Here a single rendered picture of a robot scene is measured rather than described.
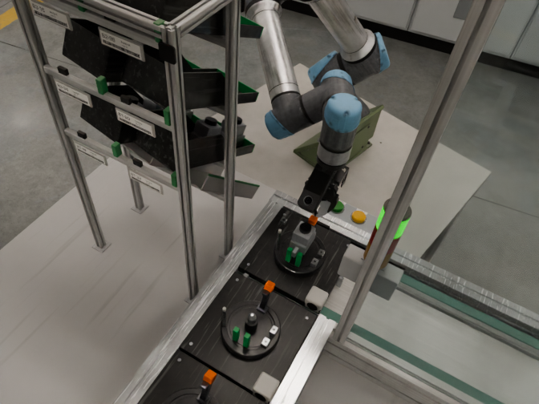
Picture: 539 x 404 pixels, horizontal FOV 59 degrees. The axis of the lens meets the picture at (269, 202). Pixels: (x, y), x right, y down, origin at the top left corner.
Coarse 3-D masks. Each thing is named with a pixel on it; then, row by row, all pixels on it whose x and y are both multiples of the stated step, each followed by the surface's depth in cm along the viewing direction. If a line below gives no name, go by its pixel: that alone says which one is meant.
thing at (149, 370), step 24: (264, 216) 137; (240, 240) 131; (216, 288) 121; (192, 312) 117; (168, 336) 112; (312, 336) 114; (168, 360) 108; (312, 360) 111; (144, 384) 104; (288, 384) 107
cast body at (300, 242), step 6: (300, 222) 121; (300, 228) 118; (306, 228) 118; (312, 228) 120; (294, 234) 118; (300, 234) 118; (306, 234) 118; (312, 234) 119; (294, 240) 120; (300, 240) 119; (306, 240) 118; (312, 240) 123; (294, 246) 121; (300, 246) 120; (306, 246) 120; (294, 252) 119
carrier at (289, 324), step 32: (224, 288) 120; (256, 288) 121; (224, 320) 108; (256, 320) 109; (288, 320) 116; (192, 352) 109; (224, 352) 109; (256, 352) 108; (288, 352) 110; (256, 384) 103
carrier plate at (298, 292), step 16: (272, 224) 134; (288, 224) 134; (272, 240) 130; (336, 240) 132; (256, 256) 127; (272, 256) 127; (336, 256) 129; (256, 272) 124; (272, 272) 124; (320, 272) 125; (336, 272) 126; (288, 288) 121; (304, 288) 122; (320, 288) 122; (304, 304) 120
